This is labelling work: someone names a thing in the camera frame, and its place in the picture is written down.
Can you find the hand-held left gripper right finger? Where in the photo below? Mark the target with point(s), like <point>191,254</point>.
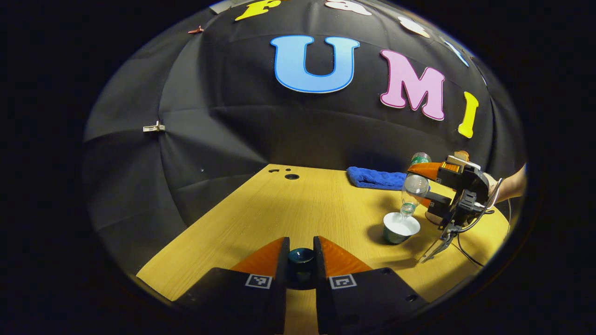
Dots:
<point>320,288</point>

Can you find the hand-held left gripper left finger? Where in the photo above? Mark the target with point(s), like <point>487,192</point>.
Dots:
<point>283,288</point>

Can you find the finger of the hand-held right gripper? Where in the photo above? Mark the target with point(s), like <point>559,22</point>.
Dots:
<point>440,204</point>
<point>433,170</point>

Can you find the round tan coaster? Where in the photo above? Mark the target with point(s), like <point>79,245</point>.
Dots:
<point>434,219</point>

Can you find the clear plastic water bottle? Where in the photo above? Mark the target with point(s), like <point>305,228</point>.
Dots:
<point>414,188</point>

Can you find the teal teacup lid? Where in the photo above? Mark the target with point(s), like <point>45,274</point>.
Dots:
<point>301,258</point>

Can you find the white and teal teacup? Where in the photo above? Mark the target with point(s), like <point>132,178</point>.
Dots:
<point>400,228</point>

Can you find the toast slice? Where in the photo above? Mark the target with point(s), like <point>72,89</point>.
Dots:
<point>462,155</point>

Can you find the blue folded towel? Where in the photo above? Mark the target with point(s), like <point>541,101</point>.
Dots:
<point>372,179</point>

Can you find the white backdrop clip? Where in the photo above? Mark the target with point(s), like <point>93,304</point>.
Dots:
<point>153,127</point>

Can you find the orange backdrop clip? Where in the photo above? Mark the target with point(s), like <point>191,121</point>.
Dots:
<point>195,30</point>

